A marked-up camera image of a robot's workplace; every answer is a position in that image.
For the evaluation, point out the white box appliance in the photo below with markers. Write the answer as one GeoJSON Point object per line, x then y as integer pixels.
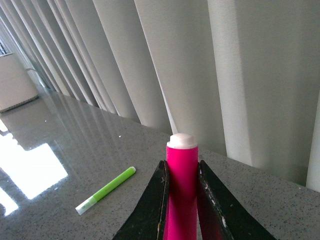
{"type": "Point", "coordinates": [16, 86]}

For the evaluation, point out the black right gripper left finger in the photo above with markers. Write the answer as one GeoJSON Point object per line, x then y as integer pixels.
{"type": "Point", "coordinates": [148, 219]}

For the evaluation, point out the white vertical blinds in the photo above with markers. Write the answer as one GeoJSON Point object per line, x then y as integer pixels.
{"type": "Point", "coordinates": [241, 76]}

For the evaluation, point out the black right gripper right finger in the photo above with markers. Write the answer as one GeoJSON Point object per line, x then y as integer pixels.
{"type": "Point", "coordinates": [221, 216]}

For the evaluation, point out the pink highlighter pen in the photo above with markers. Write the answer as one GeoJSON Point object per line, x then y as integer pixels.
{"type": "Point", "coordinates": [182, 161]}

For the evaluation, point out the green highlighter pen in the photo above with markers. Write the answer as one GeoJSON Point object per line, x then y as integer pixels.
{"type": "Point", "coordinates": [108, 188]}

